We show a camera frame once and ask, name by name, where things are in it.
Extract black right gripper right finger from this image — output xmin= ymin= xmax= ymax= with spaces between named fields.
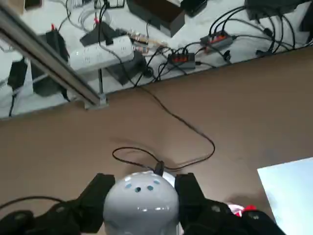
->
xmin=174 ymin=172 xmax=285 ymax=235

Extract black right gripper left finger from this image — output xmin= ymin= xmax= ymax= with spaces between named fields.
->
xmin=0 ymin=172 xmax=116 ymax=235

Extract white paper sheet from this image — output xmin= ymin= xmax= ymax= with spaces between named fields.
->
xmin=256 ymin=157 xmax=313 ymax=235

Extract black pouch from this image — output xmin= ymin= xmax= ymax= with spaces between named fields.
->
xmin=7 ymin=57 xmax=28 ymax=90

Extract black hub with red ports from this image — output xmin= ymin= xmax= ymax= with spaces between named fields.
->
xmin=167 ymin=52 xmax=196 ymax=70

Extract white power strip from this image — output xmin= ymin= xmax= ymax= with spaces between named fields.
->
xmin=69 ymin=35 xmax=135 ymax=74

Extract black power adapter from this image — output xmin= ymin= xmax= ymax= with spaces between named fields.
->
xmin=45 ymin=30 xmax=68 ymax=62

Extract grey hub with red ports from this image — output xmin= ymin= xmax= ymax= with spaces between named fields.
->
xmin=200 ymin=31 xmax=237 ymax=48

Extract colourful circuit boards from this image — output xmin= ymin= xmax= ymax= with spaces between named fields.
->
xmin=126 ymin=28 xmax=169 ymax=53

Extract flat black box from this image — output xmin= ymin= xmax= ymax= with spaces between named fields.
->
xmin=127 ymin=0 xmax=186 ymax=37

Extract black electronic box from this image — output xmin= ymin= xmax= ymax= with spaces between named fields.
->
xmin=245 ymin=0 xmax=297 ymax=21

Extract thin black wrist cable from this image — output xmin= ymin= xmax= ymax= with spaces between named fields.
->
xmin=0 ymin=195 xmax=65 ymax=209

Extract black lamp power cable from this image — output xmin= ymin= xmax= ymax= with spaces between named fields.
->
xmin=112 ymin=85 xmax=216 ymax=172

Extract aluminium frame post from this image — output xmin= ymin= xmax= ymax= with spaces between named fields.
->
xmin=0 ymin=4 xmax=109 ymax=110

